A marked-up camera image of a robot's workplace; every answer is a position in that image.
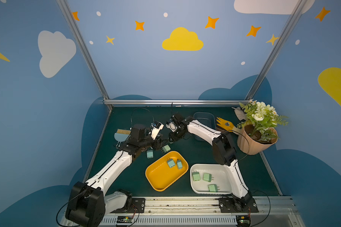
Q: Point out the aluminium frame rail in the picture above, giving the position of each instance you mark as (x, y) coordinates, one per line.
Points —
(174, 102)

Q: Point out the yellow work glove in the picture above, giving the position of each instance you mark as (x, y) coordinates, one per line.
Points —
(224, 125)

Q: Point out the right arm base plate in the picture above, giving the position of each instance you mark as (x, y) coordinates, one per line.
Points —
(229, 205)

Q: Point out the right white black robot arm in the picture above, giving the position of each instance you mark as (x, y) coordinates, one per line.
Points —
(223, 146)

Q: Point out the white plastic tray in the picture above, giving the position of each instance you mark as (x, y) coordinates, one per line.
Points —
(220, 175)

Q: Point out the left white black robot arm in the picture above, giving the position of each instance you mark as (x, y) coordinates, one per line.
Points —
(87, 204)

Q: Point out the dark blue plastic bin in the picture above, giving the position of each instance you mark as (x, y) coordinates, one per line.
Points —
(206, 119)

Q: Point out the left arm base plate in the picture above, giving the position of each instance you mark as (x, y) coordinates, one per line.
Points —
(136, 205)

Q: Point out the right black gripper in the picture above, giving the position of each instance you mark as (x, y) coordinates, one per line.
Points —
(174, 132)

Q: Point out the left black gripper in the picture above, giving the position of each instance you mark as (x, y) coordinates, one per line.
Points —
(155, 144)

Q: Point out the potted white flower plant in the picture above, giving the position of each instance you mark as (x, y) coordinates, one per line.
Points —
(258, 131)

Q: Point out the yellow plastic tray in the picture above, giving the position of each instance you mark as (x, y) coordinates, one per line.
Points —
(160, 176)

